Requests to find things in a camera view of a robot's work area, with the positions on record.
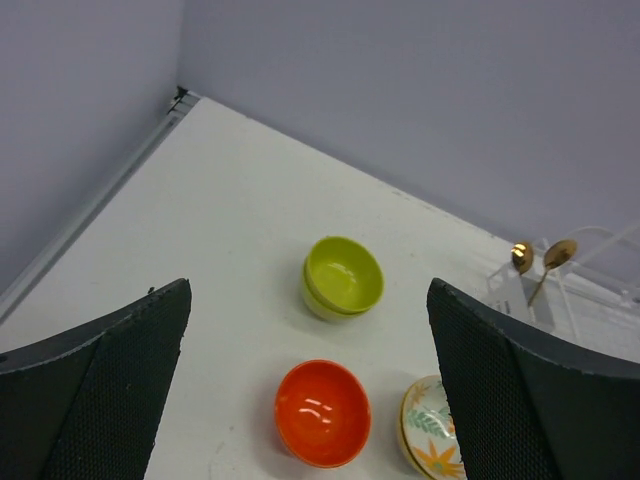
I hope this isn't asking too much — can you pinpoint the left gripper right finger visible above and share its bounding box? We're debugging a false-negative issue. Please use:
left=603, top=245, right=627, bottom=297
left=426, top=278, right=639, bottom=479

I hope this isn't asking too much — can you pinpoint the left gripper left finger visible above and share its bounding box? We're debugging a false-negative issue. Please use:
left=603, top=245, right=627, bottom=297
left=1, top=279, right=192, bottom=479

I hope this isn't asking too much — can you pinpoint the floral white bowl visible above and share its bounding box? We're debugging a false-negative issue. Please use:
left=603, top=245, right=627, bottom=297
left=399, top=375, right=467, bottom=479

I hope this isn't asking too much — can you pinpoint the orange bowl front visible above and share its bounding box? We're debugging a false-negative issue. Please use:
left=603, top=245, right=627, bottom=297
left=274, top=359, right=372, bottom=469

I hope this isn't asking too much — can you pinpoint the green bowl back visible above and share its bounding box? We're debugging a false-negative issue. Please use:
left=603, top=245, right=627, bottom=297
left=303, top=236, right=385, bottom=316

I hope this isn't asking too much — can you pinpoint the green bowl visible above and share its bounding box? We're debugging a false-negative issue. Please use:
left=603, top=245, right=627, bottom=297
left=303, top=236, right=385, bottom=316
left=300, top=270, right=369, bottom=323

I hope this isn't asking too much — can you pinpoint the green bowl front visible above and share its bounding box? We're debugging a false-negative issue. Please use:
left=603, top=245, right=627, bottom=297
left=300, top=270, right=369, bottom=323

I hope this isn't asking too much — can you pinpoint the gold spoon left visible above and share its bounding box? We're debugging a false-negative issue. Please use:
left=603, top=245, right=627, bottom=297
left=511, top=241, right=534, bottom=275

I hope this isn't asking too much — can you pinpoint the gold spoon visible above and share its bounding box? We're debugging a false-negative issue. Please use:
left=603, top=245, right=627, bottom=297
left=527, top=239, right=578, bottom=307
left=511, top=241, right=534, bottom=275

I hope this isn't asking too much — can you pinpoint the gold spoon right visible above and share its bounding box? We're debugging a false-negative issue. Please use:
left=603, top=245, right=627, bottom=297
left=527, top=239, right=578, bottom=307

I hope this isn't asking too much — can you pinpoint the white wire dish rack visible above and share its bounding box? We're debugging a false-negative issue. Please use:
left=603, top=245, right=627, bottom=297
left=525, top=221, right=639, bottom=363

